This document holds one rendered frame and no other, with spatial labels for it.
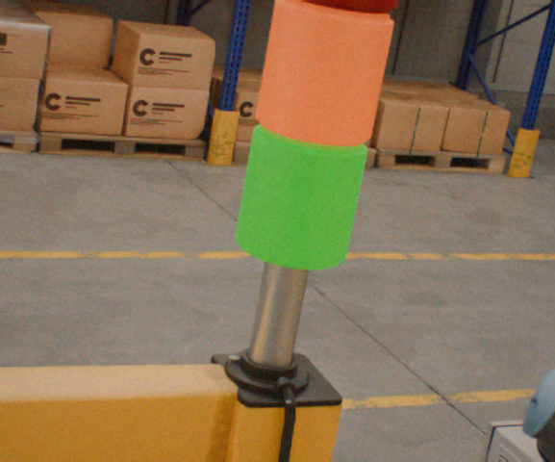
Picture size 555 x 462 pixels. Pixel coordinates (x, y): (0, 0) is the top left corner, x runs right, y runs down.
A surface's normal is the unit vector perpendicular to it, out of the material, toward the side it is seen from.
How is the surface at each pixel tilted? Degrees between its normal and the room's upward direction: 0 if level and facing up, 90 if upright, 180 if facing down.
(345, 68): 90
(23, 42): 89
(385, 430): 0
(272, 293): 90
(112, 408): 90
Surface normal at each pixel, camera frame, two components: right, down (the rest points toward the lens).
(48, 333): 0.18, -0.94
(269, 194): -0.49, 0.18
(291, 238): 0.00, 0.31
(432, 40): 0.43, 0.35
